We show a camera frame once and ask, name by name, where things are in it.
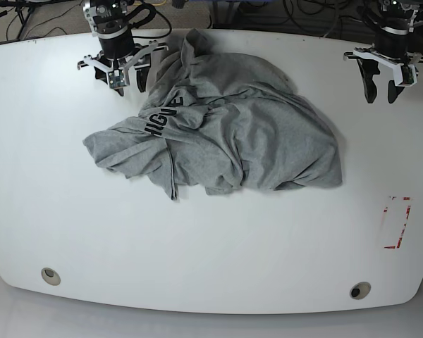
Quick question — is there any left table cable grommet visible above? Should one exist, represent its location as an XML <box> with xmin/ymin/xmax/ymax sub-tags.
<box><xmin>41</xmin><ymin>268</ymin><xmax>61</xmax><ymax>286</ymax></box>

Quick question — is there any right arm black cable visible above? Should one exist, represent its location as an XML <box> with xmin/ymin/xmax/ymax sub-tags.
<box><xmin>123</xmin><ymin>3</ymin><xmax>173</xmax><ymax>46</ymax></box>

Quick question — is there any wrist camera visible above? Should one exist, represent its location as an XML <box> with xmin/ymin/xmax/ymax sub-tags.
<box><xmin>106</xmin><ymin>69</ymin><xmax>130</xmax><ymax>89</ymax></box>
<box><xmin>400</xmin><ymin>64</ymin><xmax>417</xmax><ymax>87</ymax></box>

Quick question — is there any red tape rectangle marking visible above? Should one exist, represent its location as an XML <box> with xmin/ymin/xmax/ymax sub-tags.
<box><xmin>379</xmin><ymin>196</ymin><xmax>413</xmax><ymax>250</ymax></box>

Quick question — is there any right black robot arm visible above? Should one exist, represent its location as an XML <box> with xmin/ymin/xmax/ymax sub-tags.
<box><xmin>77</xmin><ymin>1</ymin><xmax>168</xmax><ymax>96</ymax></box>

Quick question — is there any right table cable grommet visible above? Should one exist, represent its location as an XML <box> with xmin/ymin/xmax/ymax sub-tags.
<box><xmin>350</xmin><ymin>282</ymin><xmax>371</xmax><ymax>300</ymax></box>

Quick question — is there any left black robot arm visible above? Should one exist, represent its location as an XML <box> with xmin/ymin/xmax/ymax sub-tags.
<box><xmin>344</xmin><ymin>1</ymin><xmax>423</xmax><ymax>104</ymax></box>

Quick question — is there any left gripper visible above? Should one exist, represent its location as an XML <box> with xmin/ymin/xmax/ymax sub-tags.
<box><xmin>343</xmin><ymin>33</ymin><xmax>423</xmax><ymax>104</ymax></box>

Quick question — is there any table cable grommet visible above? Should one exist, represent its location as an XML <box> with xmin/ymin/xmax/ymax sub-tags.
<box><xmin>41</xmin><ymin>268</ymin><xmax>61</xmax><ymax>286</ymax></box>
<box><xmin>350</xmin><ymin>282</ymin><xmax>371</xmax><ymax>300</ymax></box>

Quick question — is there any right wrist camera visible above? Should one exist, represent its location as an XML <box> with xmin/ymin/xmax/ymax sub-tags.
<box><xmin>106</xmin><ymin>69</ymin><xmax>130</xmax><ymax>89</ymax></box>

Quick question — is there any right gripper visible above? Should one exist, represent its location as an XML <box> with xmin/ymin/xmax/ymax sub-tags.
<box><xmin>77</xmin><ymin>30</ymin><xmax>168</xmax><ymax>96</ymax></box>

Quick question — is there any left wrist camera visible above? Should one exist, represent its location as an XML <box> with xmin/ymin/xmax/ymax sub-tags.
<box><xmin>400</xmin><ymin>64</ymin><xmax>417</xmax><ymax>87</ymax></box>

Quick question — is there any grey t-shirt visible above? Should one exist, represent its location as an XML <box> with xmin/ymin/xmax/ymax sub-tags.
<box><xmin>83</xmin><ymin>30</ymin><xmax>342</xmax><ymax>200</ymax></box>

